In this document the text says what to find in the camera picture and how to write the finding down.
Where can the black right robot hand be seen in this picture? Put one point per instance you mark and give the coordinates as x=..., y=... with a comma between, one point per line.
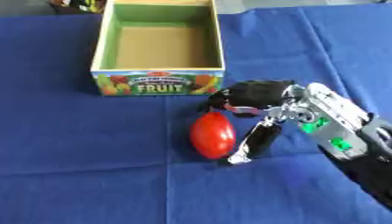
x=258, y=93

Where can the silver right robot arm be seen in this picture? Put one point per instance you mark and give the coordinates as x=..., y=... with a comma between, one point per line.
x=337, y=125

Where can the open box with green inside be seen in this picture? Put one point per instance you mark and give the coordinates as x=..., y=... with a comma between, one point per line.
x=159, y=49

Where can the red toy tomato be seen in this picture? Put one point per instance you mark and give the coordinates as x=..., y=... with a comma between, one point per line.
x=213, y=135

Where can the dark bag on floor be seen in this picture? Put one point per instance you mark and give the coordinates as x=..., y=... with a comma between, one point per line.
x=76, y=5

